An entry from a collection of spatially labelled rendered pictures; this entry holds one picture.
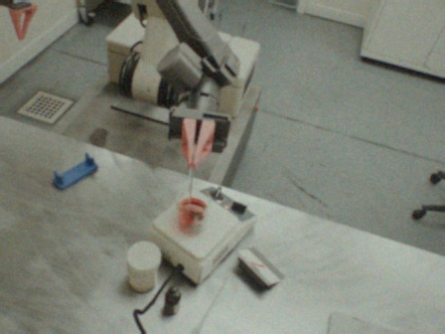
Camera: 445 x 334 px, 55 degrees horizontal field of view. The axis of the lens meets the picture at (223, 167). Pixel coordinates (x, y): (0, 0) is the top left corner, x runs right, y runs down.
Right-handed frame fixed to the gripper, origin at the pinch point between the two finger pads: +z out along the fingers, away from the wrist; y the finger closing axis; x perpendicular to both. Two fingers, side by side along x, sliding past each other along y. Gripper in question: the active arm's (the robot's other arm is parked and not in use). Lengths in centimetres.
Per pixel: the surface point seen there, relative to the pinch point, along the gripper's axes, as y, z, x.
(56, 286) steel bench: -21.5, 10.0, 25.9
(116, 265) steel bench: -12.1, 4.3, 25.9
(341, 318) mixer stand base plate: 30.5, 9.3, 25.1
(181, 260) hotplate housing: 0.0, 4.1, 21.4
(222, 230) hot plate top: 6.8, -1.0, 17.2
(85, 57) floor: -80, -176, 101
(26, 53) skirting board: -110, -163, 95
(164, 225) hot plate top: -4.0, -0.2, 17.2
